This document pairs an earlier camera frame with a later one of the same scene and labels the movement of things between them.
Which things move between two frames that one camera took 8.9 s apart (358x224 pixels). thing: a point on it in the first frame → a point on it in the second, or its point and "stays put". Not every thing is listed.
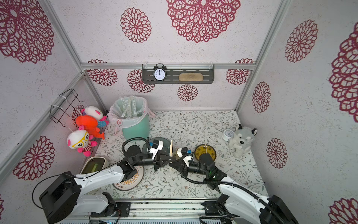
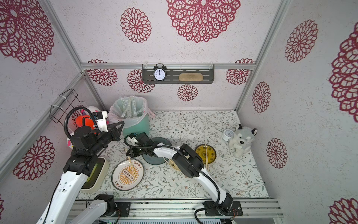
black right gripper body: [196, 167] → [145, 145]
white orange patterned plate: [131, 182] stays put
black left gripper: [162, 159] → [115, 133]
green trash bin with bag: [129, 116] stays put
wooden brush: [190, 77] stays put
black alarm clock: [160, 73] stays put
